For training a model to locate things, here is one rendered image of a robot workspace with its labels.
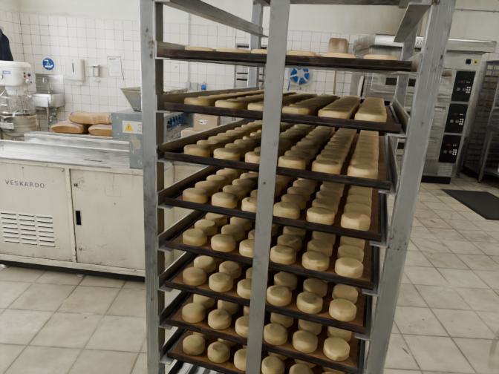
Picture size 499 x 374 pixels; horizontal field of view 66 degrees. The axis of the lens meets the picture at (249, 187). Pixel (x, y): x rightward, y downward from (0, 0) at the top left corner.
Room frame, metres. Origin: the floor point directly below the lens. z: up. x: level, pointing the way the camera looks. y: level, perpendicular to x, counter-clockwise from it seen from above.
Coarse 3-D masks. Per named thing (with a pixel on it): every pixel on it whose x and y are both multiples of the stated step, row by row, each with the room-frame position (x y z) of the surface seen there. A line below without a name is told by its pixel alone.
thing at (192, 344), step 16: (192, 336) 0.75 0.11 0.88; (208, 336) 0.77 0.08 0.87; (176, 352) 0.72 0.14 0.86; (192, 352) 0.71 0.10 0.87; (208, 352) 0.71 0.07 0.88; (224, 352) 0.71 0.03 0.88; (240, 352) 0.71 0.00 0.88; (272, 352) 0.72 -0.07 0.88; (240, 368) 0.68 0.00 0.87; (272, 368) 0.67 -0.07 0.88; (288, 368) 0.69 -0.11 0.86; (304, 368) 0.68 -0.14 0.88; (320, 368) 0.70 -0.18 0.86
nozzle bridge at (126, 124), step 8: (112, 112) 2.36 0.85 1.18; (120, 112) 2.38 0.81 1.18; (128, 112) 2.40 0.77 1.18; (136, 112) 2.42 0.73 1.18; (112, 120) 2.35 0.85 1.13; (120, 120) 2.35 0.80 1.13; (128, 120) 2.34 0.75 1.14; (136, 120) 2.34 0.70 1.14; (168, 120) 2.66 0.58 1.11; (192, 120) 2.99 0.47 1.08; (112, 128) 2.35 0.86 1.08; (120, 128) 2.35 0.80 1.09; (128, 128) 2.34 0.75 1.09; (136, 128) 2.34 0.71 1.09; (176, 128) 2.71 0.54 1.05; (184, 128) 2.88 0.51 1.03; (112, 136) 2.35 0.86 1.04; (120, 136) 2.35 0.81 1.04; (128, 136) 2.34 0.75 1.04; (136, 136) 2.34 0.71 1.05; (168, 136) 2.50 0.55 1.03; (136, 144) 2.34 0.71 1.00; (136, 152) 2.34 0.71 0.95; (136, 160) 2.34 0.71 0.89; (136, 168) 2.34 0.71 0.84
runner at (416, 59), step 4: (420, 52) 0.57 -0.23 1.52; (412, 56) 0.70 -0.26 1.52; (416, 56) 0.63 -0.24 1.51; (420, 56) 0.57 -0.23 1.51; (408, 60) 0.78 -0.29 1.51; (412, 60) 0.69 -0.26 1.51; (416, 60) 0.62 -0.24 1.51; (420, 60) 0.57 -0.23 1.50; (412, 64) 0.68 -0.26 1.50; (416, 64) 0.61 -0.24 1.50; (412, 68) 0.66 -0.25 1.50; (416, 68) 0.59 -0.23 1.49; (396, 72) 0.64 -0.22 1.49; (400, 72) 0.58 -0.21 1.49; (404, 72) 0.58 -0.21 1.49; (408, 72) 0.58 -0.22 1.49; (412, 72) 0.58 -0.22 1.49; (416, 72) 0.58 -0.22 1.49
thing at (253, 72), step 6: (252, 0) 1.29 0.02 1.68; (252, 6) 1.29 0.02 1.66; (258, 6) 1.28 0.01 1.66; (252, 12) 1.29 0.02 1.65; (258, 12) 1.28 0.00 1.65; (252, 18) 1.29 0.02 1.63; (258, 18) 1.28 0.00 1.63; (258, 24) 1.28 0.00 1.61; (252, 36) 1.29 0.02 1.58; (258, 36) 1.28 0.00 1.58; (252, 42) 1.29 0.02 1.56; (258, 42) 1.28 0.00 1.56; (252, 48) 1.28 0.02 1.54; (258, 48) 1.28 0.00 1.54; (252, 72) 1.28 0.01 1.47; (258, 72) 1.30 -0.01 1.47; (252, 78) 1.28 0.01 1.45; (258, 78) 1.30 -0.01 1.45; (252, 84) 1.28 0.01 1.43
